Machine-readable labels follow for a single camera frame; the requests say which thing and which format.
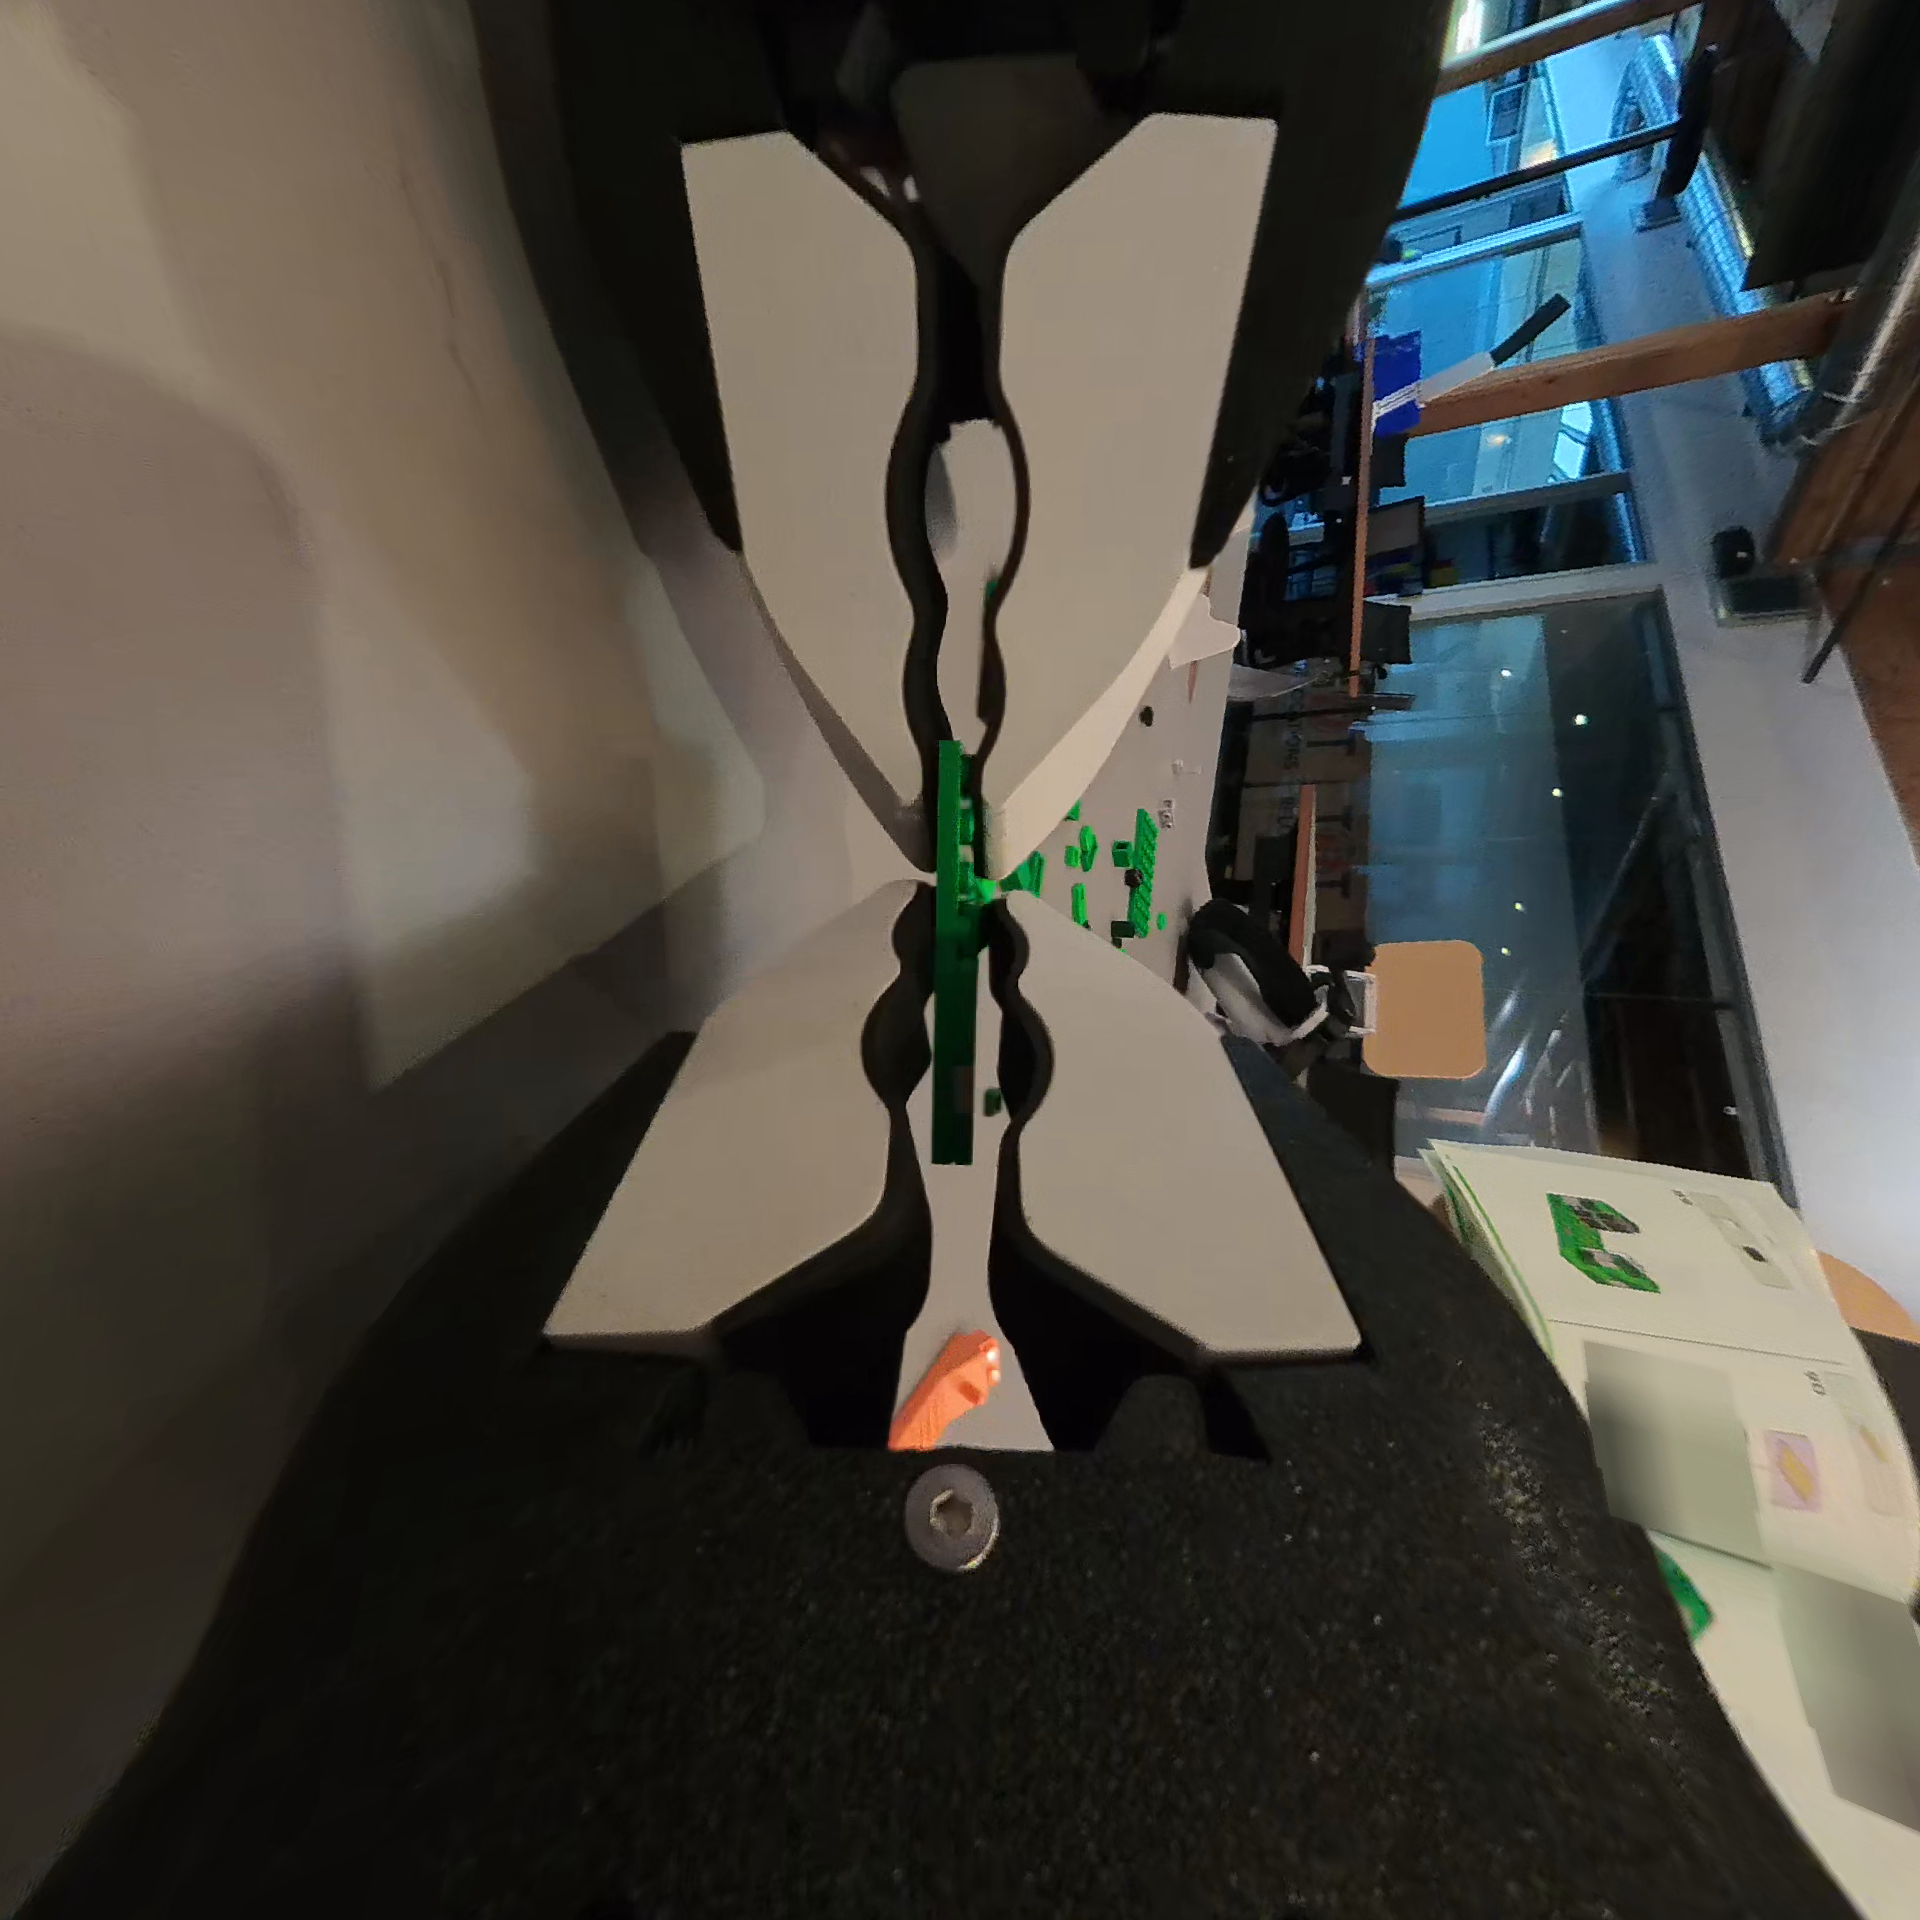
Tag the orange brick separator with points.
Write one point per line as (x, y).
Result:
(938, 1395)

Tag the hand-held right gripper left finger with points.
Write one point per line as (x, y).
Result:
(721, 1171)

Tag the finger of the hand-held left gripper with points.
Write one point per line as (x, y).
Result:
(1142, 376)
(796, 376)

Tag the long office desk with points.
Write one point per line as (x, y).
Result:
(1320, 511)

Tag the large window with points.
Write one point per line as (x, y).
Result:
(1501, 194)

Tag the tan chair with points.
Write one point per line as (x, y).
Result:
(1424, 1009)
(1869, 1302)

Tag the wooden beam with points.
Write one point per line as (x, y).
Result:
(1650, 368)

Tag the open instruction booklet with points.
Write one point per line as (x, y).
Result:
(1681, 1243)

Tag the green studded lego plate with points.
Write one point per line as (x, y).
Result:
(1142, 878)

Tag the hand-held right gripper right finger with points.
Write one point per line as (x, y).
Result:
(1185, 1184)

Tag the green lego plate assembly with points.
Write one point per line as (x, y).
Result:
(950, 975)

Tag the black and white device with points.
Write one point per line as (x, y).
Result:
(1277, 984)

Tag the glass partition wall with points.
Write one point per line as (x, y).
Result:
(1529, 839)

